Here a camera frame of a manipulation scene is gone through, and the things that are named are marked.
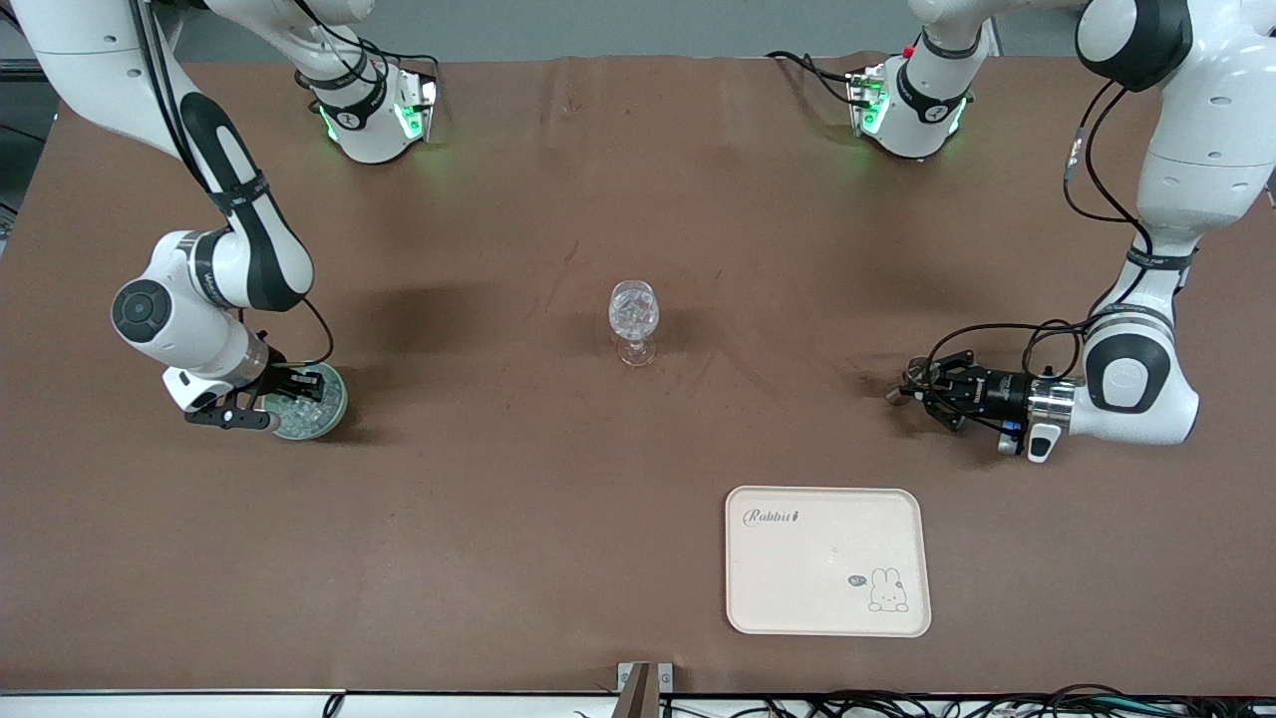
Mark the white table edge rail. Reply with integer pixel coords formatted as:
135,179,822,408
0,688,624,718

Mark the white tray with rabbit print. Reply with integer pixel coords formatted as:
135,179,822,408
725,486,932,638

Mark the black right arm base cable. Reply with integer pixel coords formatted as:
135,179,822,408
359,38,441,71

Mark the metal table edge bracket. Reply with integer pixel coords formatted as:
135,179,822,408
617,662,675,718

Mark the heap of clear ice cubes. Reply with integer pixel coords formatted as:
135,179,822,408
273,375,336,435

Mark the green ceramic bowl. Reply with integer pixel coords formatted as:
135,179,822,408
261,361,349,442

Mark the clear stemmed wine glass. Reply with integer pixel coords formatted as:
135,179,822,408
608,280,661,368

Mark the black left arm base cable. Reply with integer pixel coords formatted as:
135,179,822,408
766,50,860,109

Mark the black arm base cable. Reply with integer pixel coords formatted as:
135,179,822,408
359,38,441,71
766,50,860,109

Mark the brown table cover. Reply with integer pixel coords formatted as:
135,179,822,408
0,52,1276,697

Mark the tangled black cable bundle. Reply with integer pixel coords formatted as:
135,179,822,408
658,685,1276,718

